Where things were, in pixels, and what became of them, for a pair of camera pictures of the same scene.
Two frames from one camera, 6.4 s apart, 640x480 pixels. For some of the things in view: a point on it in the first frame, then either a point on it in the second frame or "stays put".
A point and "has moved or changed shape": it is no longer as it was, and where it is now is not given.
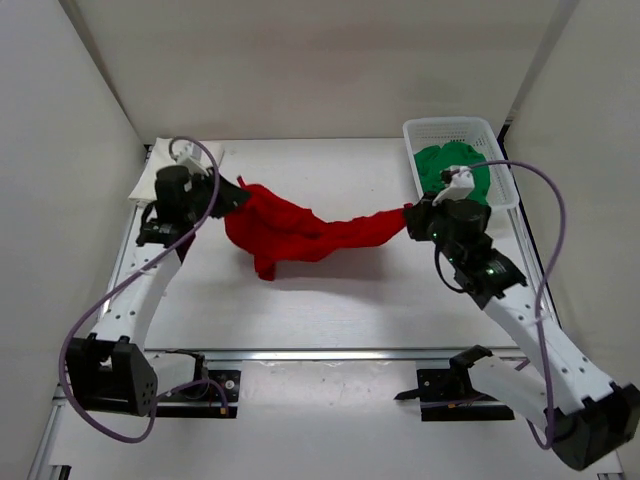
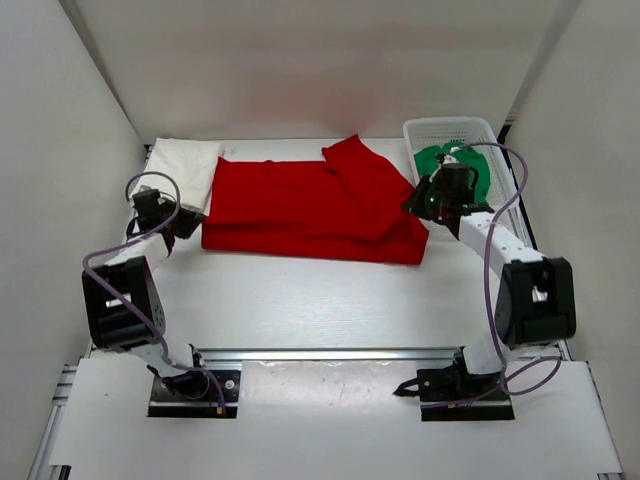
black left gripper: x=231 y=196 -> x=191 y=220
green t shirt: x=431 y=162 stays put
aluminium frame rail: x=433 y=355 stays put
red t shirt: x=274 y=229 has moved or changed shape
